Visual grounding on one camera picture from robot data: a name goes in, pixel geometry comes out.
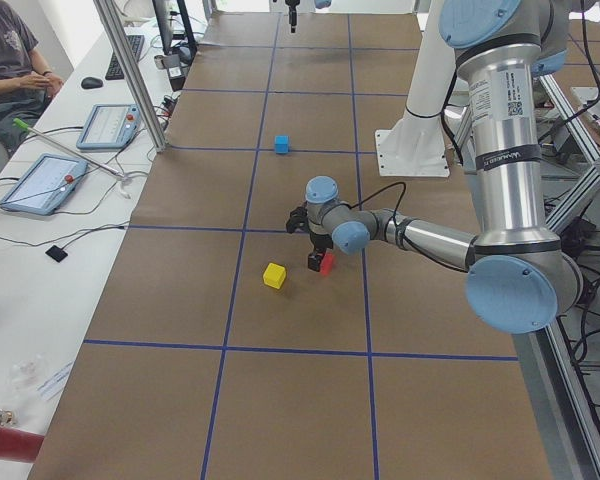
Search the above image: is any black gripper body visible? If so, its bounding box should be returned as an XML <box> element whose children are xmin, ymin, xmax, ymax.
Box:
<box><xmin>287</xmin><ymin>2</ymin><xmax>298</xmax><ymax>26</ymax></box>
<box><xmin>285</xmin><ymin>206</ymin><xmax>331</xmax><ymax>256</ymax></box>

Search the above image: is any red wooden block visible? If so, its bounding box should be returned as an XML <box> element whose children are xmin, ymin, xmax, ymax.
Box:
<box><xmin>319</xmin><ymin>252</ymin><xmax>335</xmax><ymax>276</ymax></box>

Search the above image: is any yellow wooden block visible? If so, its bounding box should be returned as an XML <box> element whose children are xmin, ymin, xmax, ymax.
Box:
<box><xmin>262</xmin><ymin>262</ymin><xmax>287</xmax><ymax>289</ymax></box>

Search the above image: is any blue wooden block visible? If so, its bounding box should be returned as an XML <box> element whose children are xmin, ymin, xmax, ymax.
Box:
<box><xmin>274</xmin><ymin>135</ymin><xmax>290</xmax><ymax>155</ymax></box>

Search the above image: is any brown paper table cover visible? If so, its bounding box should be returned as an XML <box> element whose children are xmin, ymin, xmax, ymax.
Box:
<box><xmin>31</xmin><ymin>13</ymin><xmax>552</xmax><ymax>479</ymax></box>

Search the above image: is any black keyboard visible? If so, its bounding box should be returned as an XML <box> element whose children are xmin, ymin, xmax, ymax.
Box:
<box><xmin>104</xmin><ymin>34</ymin><xmax>146</xmax><ymax>82</ymax></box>

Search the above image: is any far blue teach pendant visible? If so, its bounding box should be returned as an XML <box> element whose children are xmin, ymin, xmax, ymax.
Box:
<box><xmin>76</xmin><ymin>104</ymin><xmax>141</xmax><ymax>151</ymax></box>

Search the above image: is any blue teach pendant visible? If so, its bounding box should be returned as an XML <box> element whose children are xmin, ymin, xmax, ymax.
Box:
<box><xmin>76</xmin><ymin>104</ymin><xmax>141</xmax><ymax>151</ymax></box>
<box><xmin>0</xmin><ymin>154</ymin><xmax>88</xmax><ymax>216</ymax></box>

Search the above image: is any black computer mouse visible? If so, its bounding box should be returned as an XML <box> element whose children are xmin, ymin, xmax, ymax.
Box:
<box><xmin>81</xmin><ymin>77</ymin><xmax>103</xmax><ymax>90</ymax></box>

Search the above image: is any small black square pad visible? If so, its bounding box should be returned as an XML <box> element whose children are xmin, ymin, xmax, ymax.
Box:
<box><xmin>45</xmin><ymin>245</ymin><xmax>68</xmax><ymax>263</ymax></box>

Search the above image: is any near blue teach pendant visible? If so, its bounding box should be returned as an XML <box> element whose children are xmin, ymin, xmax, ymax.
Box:
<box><xmin>0</xmin><ymin>154</ymin><xmax>88</xmax><ymax>216</ymax></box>

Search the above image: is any seated person grey shirt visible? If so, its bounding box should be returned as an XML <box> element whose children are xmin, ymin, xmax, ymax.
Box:
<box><xmin>0</xmin><ymin>1</ymin><xmax>64</xmax><ymax>153</ymax></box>

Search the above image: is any metal rod green tip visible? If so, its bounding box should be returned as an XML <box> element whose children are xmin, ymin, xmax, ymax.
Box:
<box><xmin>13</xmin><ymin>118</ymin><xmax>126</xmax><ymax>181</ymax></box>

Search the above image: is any red cylinder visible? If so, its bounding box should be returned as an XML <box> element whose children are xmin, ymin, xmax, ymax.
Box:
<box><xmin>0</xmin><ymin>426</ymin><xmax>45</xmax><ymax>463</ymax></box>

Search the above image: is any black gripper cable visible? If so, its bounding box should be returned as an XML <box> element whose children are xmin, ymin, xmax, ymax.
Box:
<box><xmin>349</xmin><ymin>181</ymin><xmax>461</xmax><ymax>269</ymax></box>

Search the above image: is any white camera mast base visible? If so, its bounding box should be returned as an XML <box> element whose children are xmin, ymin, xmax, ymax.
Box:
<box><xmin>375</xmin><ymin>1</ymin><xmax>456</xmax><ymax>178</ymax></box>

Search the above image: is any aluminium frame post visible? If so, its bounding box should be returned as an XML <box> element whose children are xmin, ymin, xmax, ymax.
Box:
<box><xmin>94</xmin><ymin>0</ymin><xmax>167</xmax><ymax>153</ymax></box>

